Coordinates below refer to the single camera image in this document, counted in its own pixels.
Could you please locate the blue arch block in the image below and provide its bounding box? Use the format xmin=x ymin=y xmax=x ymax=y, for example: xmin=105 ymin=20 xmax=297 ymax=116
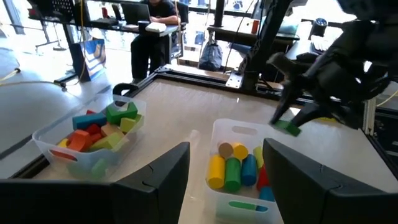
xmin=72 ymin=112 xmax=108 ymax=131

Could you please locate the seated person in black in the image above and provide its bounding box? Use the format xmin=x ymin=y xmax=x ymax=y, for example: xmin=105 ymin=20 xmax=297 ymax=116
xmin=141 ymin=0 xmax=181 ymax=26

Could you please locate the black office desk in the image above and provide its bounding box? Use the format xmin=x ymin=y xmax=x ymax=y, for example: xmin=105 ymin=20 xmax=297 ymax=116
xmin=27 ymin=14 xmax=181 ymax=38

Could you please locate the blue cylinder block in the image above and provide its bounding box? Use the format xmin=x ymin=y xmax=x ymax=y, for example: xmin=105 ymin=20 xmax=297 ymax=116
xmin=241 ymin=154 xmax=258 ymax=187
xmin=258 ymin=185 xmax=276 ymax=203

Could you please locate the yellow-green rectangular block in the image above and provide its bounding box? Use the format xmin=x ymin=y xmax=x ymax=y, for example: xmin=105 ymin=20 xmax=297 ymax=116
xmin=119 ymin=114 xmax=144 ymax=134

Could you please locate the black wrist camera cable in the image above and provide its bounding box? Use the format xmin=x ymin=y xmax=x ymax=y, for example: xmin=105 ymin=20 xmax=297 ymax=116
xmin=111 ymin=82 xmax=139 ymax=98

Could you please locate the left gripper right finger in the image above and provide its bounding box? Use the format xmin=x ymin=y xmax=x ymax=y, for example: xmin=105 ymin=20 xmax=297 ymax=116
xmin=262 ymin=138 xmax=398 ymax=224

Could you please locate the green rectangular block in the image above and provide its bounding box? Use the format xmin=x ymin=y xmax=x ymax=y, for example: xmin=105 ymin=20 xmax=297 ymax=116
xmin=273 ymin=119 xmax=302 ymax=138

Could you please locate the yellow rectangular block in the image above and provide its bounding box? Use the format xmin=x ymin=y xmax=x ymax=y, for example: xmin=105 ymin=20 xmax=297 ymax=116
xmin=313 ymin=116 xmax=339 ymax=123

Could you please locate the grey backpack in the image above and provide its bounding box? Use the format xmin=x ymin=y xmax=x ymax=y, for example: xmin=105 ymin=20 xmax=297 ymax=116
xmin=198 ymin=40 xmax=224 ymax=72

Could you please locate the black perforated panel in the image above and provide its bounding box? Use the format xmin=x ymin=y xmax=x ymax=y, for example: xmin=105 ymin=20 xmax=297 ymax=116
xmin=32 ymin=0 xmax=76 ymax=18

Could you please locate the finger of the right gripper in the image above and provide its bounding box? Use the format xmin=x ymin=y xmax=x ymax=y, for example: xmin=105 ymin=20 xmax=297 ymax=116
xmin=266 ymin=52 xmax=312 ymax=125
xmin=290 ymin=102 xmax=363 ymax=129

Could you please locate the black aluminium table frame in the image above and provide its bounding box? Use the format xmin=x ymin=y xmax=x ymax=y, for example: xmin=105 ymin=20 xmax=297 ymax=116
xmin=9 ymin=63 xmax=398 ymax=180

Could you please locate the black blue-topped mug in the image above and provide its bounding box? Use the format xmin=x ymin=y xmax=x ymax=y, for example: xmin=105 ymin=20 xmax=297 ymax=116
xmin=310 ymin=17 xmax=329 ymax=37

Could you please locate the black support pole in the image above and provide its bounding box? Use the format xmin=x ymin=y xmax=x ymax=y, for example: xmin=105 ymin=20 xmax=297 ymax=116
xmin=213 ymin=0 xmax=226 ymax=28

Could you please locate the yellow-green cylinder block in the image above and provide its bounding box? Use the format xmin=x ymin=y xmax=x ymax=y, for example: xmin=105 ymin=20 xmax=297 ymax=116
xmin=252 ymin=145 xmax=266 ymax=169

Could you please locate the black stand base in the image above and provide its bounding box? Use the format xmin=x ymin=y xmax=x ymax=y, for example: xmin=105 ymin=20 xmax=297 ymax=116
xmin=53 ymin=73 xmax=78 ymax=88

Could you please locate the black office chair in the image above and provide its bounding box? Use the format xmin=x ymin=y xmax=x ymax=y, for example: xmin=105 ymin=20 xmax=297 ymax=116
xmin=174 ymin=1 xmax=190 ymax=58

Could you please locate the white keyboard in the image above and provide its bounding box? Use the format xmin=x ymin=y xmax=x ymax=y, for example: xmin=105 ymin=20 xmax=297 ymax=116
xmin=310 ymin=34 xmax=335 ymax=53

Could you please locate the person's forearm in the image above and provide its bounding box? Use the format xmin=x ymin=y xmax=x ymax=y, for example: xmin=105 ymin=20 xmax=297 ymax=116
xmin=150 ymin=15 xmax=181 ymax=26

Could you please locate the clear plastic bin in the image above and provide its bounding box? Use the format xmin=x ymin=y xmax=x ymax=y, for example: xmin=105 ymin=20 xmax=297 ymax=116
xmin=32 ymin=94 xmax=147 ymax=181
xmin=203 ymin=118 xmax=285 ymax=224

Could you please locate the wooden stick with black knob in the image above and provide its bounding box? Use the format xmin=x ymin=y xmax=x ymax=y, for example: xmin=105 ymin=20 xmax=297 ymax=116
xmin=0 ymin=80 xmax=67 ymax=91

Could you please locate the black cup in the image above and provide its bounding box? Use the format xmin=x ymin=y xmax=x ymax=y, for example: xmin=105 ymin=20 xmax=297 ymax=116
xmin=137 ymin=20 xmax=150 ymax=35

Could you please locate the metal base plate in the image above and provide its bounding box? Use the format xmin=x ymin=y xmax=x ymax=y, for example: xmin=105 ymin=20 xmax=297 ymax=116
xmin=225 ymin=70 xmax=244 ymax=90

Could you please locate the black laptop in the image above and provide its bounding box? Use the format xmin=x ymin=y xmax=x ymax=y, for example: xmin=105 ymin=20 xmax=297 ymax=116
xmin=120 ymin=2 xmax=152 ymax=25

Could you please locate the yellow cylinder block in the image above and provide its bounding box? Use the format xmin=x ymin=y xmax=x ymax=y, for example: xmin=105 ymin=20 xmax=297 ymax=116
xmin=206 ymin=154 xmax=226 ymax=190
xmin=232 ymin=142 xmax=249 ymax=161

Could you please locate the white pouch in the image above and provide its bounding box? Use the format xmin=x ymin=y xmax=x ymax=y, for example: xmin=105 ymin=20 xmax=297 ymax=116
xmin=144 ymin=22 xmax=167 ymax=34

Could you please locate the black computer mouse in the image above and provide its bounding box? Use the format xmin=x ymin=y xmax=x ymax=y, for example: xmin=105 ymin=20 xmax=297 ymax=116
xmin=295 ymin=52 xmax=318 ymax=63

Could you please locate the person's leg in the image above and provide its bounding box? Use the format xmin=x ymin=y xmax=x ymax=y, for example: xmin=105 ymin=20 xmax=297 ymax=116
xmin=129 ymin=35 xmax=152 ymax=82
xmin=149 ymin=34 xmax=172 ymax=75

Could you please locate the natural wood cylinder block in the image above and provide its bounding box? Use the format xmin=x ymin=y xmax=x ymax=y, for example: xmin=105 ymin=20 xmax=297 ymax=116
xmin=218 ymin=142 xmax=234 ymax=159

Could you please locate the black side desk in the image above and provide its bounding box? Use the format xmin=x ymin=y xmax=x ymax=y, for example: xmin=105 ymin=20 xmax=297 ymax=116
xmin=206 ymin=26 xmax=315 ymax=63

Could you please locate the blue and white box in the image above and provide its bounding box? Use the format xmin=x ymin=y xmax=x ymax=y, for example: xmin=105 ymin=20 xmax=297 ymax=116
xmin=68 ymin=39 xmax=106 ymax=82

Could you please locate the green arch block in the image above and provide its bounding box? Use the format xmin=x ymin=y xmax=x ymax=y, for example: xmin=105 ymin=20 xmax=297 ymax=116
xmin=105 ymin=101 xmax=139 ymax=126

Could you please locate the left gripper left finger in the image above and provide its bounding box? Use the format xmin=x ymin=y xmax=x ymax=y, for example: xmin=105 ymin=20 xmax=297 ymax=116
xmin=0 ymin=141 xmax=191 ymax=224

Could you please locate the yellow hanging cord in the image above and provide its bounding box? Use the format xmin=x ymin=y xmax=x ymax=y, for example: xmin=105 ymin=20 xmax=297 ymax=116
xmin=78 ymin=0 xmax=87 ymax=85

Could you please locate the green cylinder block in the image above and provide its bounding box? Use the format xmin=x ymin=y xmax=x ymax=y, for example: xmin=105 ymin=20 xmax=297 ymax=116
xmin=228 ymin=200 xmax=257 ymax=211
xmin=224 ymin=157 xmax=243 ymax=193

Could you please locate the silver frame end strip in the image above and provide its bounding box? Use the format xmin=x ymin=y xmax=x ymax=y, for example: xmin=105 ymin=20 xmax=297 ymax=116
xmin=364 ymin=96 xmax=377 ymax=135

